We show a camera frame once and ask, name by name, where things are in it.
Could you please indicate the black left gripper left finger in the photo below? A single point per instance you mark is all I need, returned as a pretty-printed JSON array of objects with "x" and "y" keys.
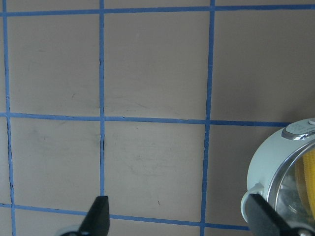
[{"x": 95, "y": 223}]

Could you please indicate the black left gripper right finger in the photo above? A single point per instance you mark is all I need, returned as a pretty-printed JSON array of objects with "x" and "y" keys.
[{"x": 263, "y": 220}]

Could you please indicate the glass pot lid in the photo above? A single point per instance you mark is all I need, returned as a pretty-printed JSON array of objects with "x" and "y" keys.
[{"x": 283, "y": 194}]

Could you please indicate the yellow corn cob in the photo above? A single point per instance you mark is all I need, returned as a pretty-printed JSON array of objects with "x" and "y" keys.
[{"x": 305, "y": 181}]

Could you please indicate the pale green steel pot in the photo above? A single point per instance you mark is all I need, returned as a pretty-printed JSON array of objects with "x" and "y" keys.
[{"x": 271, "y": 154}]

